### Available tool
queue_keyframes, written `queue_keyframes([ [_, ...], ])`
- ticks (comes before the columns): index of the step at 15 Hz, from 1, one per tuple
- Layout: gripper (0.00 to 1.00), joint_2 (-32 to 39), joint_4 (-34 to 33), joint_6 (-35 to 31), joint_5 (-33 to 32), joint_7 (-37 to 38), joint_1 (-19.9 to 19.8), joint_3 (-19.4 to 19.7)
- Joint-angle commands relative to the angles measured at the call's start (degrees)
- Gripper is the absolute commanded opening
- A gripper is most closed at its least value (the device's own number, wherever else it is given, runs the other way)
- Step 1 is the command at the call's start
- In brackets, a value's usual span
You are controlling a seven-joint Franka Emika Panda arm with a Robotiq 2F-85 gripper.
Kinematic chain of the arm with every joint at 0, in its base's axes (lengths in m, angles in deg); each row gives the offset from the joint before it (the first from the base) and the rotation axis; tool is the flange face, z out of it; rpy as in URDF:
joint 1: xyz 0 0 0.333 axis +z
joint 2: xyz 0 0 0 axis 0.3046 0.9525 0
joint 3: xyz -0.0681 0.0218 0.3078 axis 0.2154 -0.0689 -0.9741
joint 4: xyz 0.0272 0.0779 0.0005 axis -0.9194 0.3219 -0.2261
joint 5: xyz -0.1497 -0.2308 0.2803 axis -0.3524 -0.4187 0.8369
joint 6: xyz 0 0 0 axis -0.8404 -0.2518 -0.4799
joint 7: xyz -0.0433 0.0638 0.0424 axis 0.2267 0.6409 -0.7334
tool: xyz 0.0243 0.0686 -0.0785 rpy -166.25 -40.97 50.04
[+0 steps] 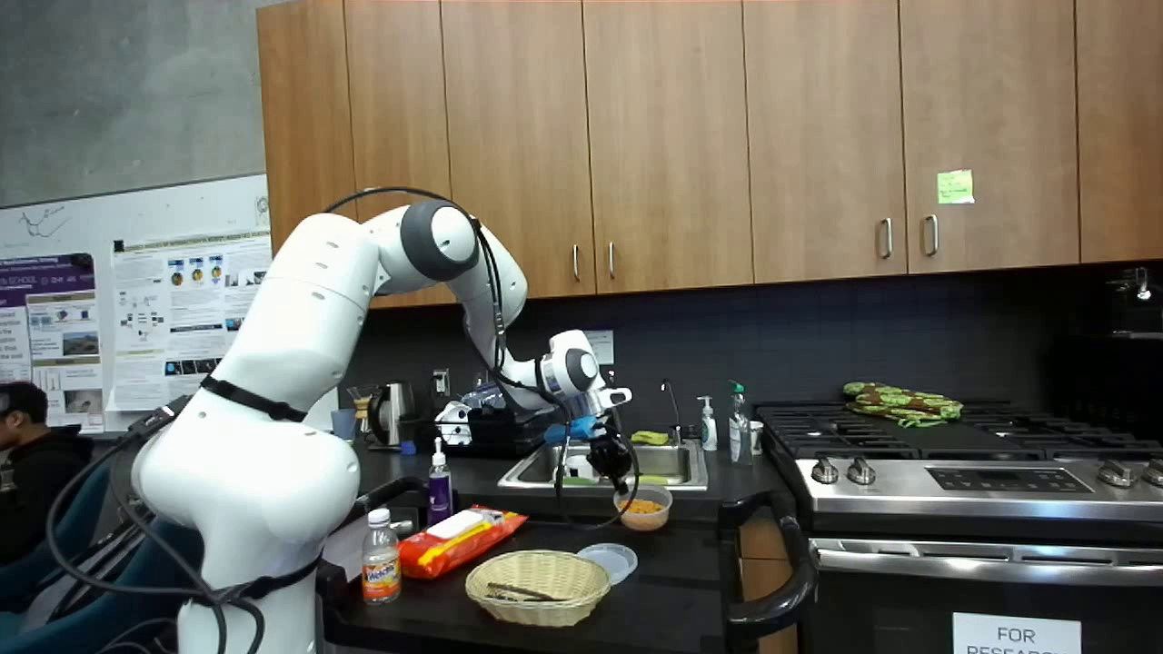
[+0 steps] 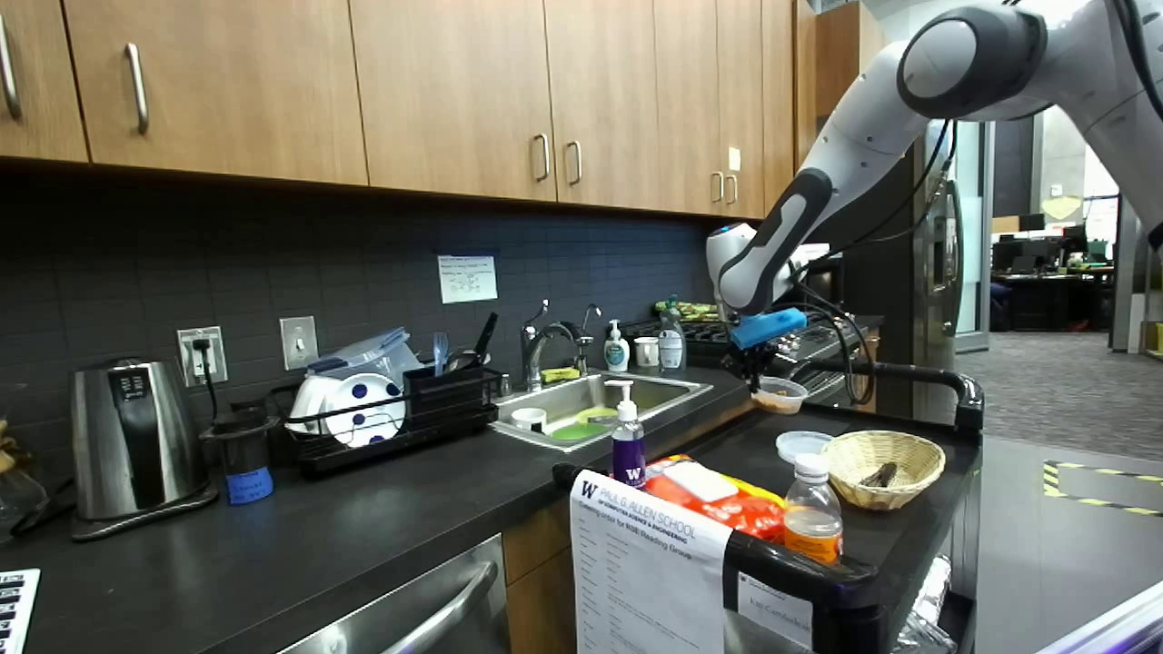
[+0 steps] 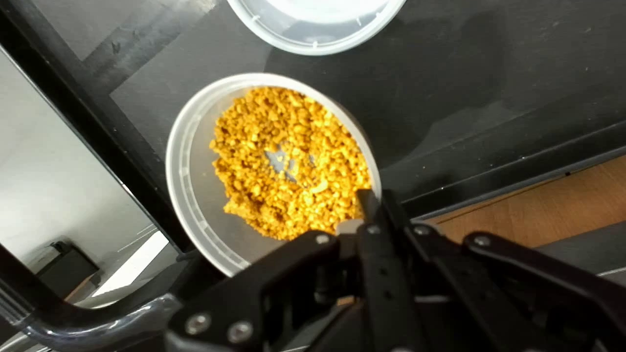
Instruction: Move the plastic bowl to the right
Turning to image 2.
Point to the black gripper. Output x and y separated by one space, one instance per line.
759 353

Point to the plastic bowl with orange food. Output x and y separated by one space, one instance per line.
781 399

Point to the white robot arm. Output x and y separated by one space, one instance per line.
875 123

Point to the clear plastic lid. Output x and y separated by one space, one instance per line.
803 444

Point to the clear bottle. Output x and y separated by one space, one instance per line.
671 348

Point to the green leafy item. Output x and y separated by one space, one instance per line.
678 312

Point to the stainless steel sink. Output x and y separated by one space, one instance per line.
656 393

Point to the white mug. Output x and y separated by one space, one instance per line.
650 353

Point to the orange wet wipes pack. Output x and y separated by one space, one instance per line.
715 497

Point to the hand soap dispenser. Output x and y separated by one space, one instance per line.
615 349

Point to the bottle with orange liquid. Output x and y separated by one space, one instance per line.
816 520

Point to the purple pump bottle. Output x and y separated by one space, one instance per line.
626 455

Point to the woven straw basket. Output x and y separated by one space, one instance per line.
921 466

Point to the stainless steel refrigerator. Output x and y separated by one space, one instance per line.
941 278

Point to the yellow sponge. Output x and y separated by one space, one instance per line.
560 376

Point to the black utility cart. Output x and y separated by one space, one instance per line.
895 546

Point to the white printed paper sheet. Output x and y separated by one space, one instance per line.
642 570

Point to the dark sink faucet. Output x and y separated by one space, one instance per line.
536 348

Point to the small white cup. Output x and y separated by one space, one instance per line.
528 421

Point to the black kitchen utensil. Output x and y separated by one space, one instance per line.
484 335

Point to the office desk with monitors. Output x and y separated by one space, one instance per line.
1047 274

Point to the wooden base cabinet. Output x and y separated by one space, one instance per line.
534 583

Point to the black dish rack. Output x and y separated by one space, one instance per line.
449 401

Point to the clear plastic container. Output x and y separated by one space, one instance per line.
377 349

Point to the white purple panel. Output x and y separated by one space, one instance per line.
1112 622

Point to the stainless steel dishwasher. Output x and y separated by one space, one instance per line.
413 604

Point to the black container with blue base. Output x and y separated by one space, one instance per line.
241 455

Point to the silver toaster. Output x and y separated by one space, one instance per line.
132 441

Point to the white keypad device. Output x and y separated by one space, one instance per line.
18 613

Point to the white wall note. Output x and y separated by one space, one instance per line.
467 278

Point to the wooden wall cabinet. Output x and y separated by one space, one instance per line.
449 87

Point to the white switch plate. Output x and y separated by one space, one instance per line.
301 342

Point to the white wall outlet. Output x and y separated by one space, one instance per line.
207 353

